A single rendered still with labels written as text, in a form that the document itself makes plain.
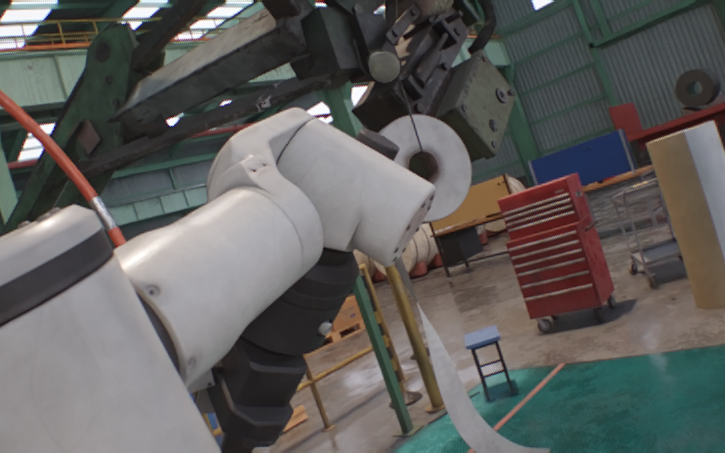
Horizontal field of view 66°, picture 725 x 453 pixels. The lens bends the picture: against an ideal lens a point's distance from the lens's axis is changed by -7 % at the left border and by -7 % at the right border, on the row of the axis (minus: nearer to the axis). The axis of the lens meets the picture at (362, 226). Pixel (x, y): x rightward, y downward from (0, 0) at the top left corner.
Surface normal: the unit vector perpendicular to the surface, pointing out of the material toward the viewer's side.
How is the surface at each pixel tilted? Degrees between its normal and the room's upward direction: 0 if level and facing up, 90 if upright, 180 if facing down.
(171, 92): 140
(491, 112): 89
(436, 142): 90
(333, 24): 90
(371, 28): 90
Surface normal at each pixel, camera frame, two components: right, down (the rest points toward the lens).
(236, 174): -0.56, -0.36
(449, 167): 0.32, -0.11
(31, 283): 0.69, -0.07
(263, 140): 0.34, -0.76
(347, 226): -0.33, 0.19
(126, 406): 0.81, -0.18
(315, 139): 0.09, -0.48
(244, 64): -0.18, 0.87
